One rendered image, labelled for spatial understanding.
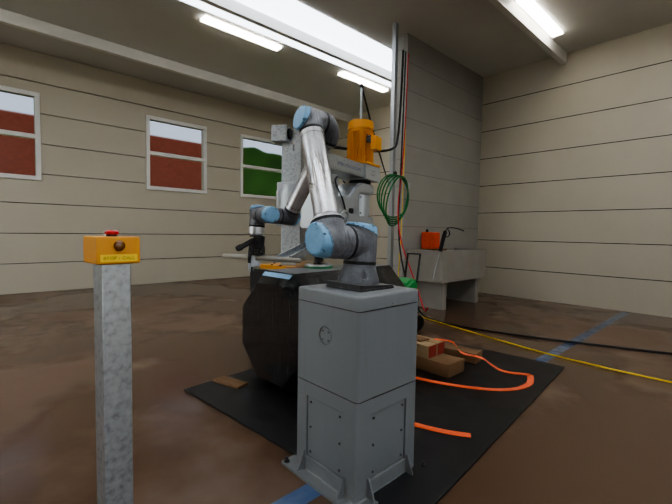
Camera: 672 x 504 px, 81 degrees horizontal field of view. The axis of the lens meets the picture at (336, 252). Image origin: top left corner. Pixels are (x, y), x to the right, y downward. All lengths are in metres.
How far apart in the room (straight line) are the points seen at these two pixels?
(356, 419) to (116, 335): 0.93
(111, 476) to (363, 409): 0.88
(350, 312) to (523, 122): 6.55
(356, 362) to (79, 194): 7.28
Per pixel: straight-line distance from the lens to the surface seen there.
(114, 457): 1.48
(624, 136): 7.28
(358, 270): 1.72
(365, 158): 3.56
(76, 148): 8.52
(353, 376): 1.63
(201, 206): 9.02
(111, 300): 1.33
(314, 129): 1.87
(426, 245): 6.15
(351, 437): 1.74
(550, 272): 7.39
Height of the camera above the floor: 1.11
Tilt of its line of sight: 3 degrees down
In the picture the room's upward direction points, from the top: 1 degrees clockwise
